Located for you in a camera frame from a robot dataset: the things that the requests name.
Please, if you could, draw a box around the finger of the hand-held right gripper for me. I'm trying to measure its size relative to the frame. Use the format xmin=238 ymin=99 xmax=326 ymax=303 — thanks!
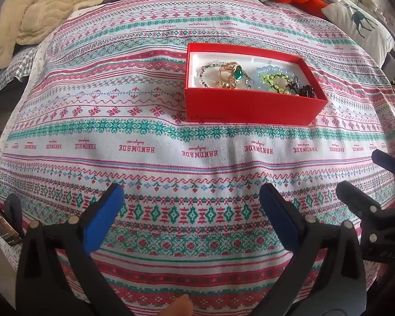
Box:
xmin=371 ymin=149 xmax=395 ymax=180
xmin=335 ymin=181 xmax=395 ymax=228

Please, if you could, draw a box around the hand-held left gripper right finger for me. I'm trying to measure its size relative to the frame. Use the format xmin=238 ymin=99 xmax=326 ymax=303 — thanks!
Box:
xmin=250 ymin=183 xmax=369 ymax=316

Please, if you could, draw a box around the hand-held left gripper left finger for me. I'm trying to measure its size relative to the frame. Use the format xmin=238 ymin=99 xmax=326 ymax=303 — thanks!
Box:
xmin=15 ymin=183 xmax=135 ymax=316

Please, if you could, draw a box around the red jewelry box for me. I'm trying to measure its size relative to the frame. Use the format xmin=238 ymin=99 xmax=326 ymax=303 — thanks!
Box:
xmin=184 ymin=43 xmax=329 ymax=126

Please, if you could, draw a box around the black jewelry piece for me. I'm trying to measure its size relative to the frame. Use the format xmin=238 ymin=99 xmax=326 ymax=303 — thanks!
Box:
xmin=285 ymin=76 xmax=317 ymax=98

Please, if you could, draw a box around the green bead bracelet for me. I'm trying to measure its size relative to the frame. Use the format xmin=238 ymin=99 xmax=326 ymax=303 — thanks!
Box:
xmin=261 ymin=72 xmax=292 ymax=94

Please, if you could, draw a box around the gold ring with green stone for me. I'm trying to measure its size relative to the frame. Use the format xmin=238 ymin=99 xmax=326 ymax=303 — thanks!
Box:
xmin=215 ymin=62 xmax=247 ymax=90

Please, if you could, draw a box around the dark bead bracelet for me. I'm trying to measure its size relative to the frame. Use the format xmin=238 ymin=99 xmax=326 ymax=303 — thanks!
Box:
xmin=199 ymin=60 xmax=231 ymax=89

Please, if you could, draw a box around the person's left hand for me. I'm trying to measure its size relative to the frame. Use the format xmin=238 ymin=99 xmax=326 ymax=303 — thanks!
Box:
xmin=161 ymin=294 xmax=194 ymax=316

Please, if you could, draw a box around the red green patterned bedspread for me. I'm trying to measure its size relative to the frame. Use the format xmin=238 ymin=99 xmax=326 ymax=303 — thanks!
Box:
xmin=0 ymin=0 xmax=395 ymax=316

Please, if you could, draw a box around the dark printed box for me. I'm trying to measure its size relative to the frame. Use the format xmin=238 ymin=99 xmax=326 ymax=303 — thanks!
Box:
xmin=0 ymin=191 xmax=22 ymax=246

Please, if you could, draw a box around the white pillow with deer print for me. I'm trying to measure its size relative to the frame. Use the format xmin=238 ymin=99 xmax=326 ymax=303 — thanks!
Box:
xmin=323 ymin=0 xmax=394 ymax=64

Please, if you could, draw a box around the grey checked sheet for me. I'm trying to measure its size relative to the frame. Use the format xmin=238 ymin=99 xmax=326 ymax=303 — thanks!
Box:
xmin=0 ymin=44 xmax=37 ymax=94

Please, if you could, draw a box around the beige quilted blanket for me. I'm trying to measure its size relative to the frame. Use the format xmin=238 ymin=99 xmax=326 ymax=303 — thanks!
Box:
xmin=0 ymin=0 xmax=107 ymax=70

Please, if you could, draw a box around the blue bead bracelet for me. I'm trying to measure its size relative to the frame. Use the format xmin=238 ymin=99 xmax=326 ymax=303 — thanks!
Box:
xmin=255 ymin=66 xmax=297 ymax=91

